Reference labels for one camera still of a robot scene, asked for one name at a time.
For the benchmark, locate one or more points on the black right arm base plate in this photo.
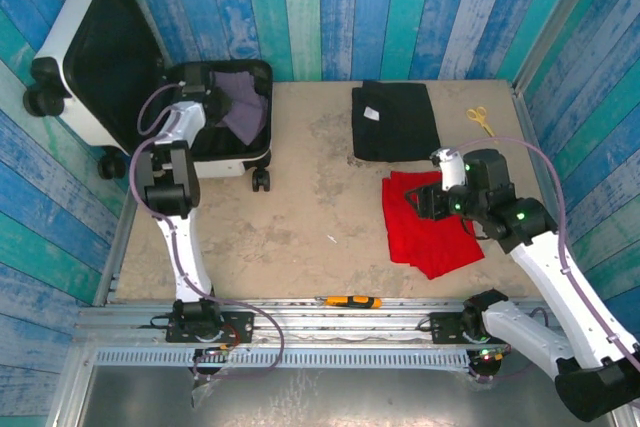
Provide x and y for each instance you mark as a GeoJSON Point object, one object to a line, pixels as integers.
{"type": "Point", "coordinates": [445, 329]}

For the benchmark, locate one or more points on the purple garment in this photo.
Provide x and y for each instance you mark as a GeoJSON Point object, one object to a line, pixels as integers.
{"type": "Point", "coordinates": [245, 107]}

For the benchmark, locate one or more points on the aluminium rail frame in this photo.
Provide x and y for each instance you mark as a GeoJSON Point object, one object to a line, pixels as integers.
{"type": "Point", "coordinates": [300, 329]}

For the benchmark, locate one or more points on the yellow scissors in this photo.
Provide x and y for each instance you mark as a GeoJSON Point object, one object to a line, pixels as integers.
{"type": "Point", "coordinates": [484, 124]}

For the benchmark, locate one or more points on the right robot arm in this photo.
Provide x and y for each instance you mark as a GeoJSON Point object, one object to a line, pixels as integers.
{"type": "Point", "coordinates": [550, 272]}

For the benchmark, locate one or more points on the white hardshell suitcase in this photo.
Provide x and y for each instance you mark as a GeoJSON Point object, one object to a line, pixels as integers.
{"type": "Point", "coordinates": [55, 37]}

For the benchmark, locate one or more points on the red garment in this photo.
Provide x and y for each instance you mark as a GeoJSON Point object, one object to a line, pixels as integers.
{"type": "Point", "coordinates": [430, 247]}

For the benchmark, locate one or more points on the small circuit board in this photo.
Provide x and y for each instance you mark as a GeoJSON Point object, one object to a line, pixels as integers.
{"type": "Point", "coordinates": [492, 356]}
{"type": "Point", "coordinates": [215, 349]}

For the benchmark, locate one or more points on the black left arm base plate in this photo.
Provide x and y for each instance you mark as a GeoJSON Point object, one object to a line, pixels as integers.
{"type": "Point", "coordinates": [240, 327]}

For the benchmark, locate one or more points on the metal sheet tray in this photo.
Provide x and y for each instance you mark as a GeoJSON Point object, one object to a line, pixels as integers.
{"type": "Point", "coordinates": [350, 397]}

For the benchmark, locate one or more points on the aluminium table side rail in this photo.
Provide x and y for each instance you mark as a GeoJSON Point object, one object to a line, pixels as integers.
{"type": "Point", "coordinates": [535, 147]}
{"type": "Point", "coordinates": [112, 267]}

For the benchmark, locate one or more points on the aluminium corner post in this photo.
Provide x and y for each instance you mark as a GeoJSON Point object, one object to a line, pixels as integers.
{"type": "Point", "coordinates": [556, 22]}

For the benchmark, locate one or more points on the orange and black utility knife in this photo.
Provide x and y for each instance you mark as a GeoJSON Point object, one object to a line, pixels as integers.
{"type": "Point", "coordinates": [350, 302]}

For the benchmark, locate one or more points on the black garment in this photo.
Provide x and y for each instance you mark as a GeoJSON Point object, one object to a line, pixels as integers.
{"type": "Point", "coordinates": [395, 122]}

